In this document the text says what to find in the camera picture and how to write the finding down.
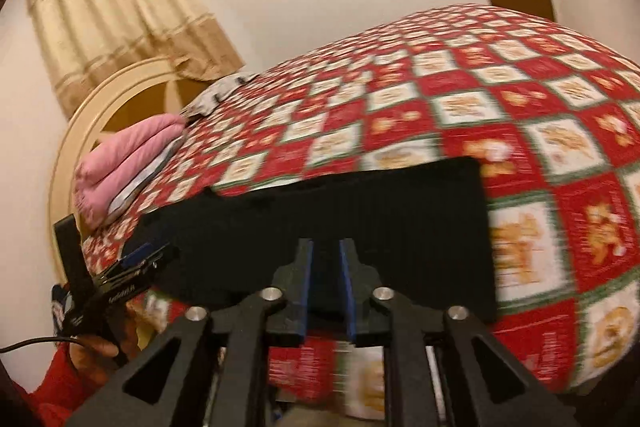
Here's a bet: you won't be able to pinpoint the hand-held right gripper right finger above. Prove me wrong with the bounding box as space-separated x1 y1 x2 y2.
340 238 581 427

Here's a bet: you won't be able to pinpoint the pink folded blanket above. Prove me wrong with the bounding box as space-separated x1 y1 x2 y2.
74 114 188 228

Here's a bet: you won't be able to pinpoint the person's red sleeved forearm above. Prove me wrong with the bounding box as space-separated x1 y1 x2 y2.
0 347 86 427

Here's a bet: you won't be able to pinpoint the beige patterned curtain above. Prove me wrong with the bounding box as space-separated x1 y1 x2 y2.
27 0 246 120

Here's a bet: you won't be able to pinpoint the person's left hand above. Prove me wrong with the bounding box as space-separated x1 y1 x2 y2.
69 307 140 389

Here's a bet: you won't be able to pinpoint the black pants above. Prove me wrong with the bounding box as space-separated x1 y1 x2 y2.
137 157 498 323

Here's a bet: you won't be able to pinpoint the grey patterned pillow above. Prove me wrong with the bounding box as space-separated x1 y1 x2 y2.
180 72 258 120

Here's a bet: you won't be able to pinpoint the red printed blanket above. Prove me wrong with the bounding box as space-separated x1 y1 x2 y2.
80 4 640 418

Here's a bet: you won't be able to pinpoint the black cable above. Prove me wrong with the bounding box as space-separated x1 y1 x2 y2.
0 336 76 354

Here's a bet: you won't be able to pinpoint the cream wooden headboard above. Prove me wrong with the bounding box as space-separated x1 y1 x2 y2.
47 56 201 288

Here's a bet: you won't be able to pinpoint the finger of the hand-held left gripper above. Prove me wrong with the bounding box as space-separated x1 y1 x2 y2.
120 243 173 267
100 248 182 289

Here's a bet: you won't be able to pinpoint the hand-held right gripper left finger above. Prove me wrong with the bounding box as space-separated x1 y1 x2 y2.
65 239 313 427

